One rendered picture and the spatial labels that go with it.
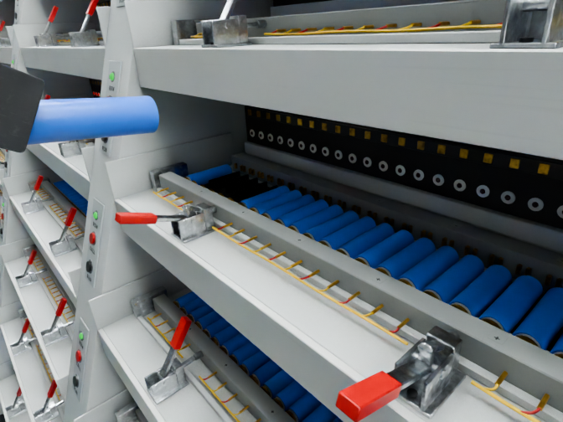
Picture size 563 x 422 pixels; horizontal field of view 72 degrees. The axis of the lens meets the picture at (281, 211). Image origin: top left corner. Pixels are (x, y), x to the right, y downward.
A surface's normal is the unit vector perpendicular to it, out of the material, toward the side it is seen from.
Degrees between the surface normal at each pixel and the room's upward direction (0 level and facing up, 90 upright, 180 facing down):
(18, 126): 90
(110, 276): 90
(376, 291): 110
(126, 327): 20
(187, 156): 90
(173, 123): 90
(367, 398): 0
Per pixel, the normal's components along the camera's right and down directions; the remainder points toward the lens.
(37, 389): -0.05, -0.90
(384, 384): 0.22, -0.96
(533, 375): -0.75, 0.31
